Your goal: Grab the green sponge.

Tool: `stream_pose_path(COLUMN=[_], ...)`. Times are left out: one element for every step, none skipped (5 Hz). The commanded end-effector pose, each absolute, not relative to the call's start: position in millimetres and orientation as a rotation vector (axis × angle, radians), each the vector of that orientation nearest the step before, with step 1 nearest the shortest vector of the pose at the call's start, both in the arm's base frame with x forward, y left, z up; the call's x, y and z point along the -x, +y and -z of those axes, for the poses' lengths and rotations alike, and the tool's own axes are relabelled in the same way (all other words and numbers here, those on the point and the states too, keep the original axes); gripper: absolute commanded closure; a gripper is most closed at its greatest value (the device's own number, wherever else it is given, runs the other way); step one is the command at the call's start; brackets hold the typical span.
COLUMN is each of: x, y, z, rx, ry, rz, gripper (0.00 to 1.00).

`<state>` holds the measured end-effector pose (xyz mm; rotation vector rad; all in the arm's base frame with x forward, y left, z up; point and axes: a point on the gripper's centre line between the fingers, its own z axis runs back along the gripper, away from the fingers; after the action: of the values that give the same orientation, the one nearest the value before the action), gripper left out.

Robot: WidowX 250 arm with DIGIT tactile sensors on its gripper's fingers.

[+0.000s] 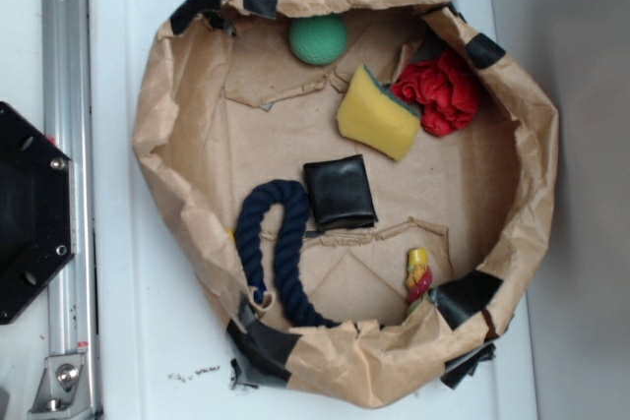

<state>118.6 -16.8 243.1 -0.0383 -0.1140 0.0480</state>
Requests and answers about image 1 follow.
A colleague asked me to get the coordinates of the yellow green sponge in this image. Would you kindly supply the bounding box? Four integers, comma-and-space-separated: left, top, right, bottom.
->
337, 64, 420, 161

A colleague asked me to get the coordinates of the black folded rubber piece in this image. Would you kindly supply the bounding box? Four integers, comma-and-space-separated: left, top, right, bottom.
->
303, 154, 378, 232

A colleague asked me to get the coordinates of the brown paper bin liner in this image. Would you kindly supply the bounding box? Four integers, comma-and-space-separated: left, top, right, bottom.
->
133, 0, 559, 408

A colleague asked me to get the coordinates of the green foam ball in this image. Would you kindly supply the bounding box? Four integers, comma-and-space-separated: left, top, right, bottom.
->
289, 14, 348, 66

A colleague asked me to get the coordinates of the red crumpled cloth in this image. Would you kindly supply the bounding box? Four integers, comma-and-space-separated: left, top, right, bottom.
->
391, 48, 481, 137

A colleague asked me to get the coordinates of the dark blue rope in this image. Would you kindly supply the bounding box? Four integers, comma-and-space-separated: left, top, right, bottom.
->
234, 179, 343, 329

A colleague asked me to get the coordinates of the yellow red knotted rope toy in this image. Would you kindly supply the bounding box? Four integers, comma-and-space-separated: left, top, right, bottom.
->
405, 248, 433, 316

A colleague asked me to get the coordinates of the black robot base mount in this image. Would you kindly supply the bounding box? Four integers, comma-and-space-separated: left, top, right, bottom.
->
0, 102, 74, 326

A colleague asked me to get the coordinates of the aluminium extrusion rail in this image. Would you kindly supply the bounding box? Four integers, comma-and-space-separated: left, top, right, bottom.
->
42, 0, 102, 419

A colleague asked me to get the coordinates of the metal corner bracket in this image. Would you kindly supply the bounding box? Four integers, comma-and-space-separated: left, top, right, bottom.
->
28, 353, 92, 419

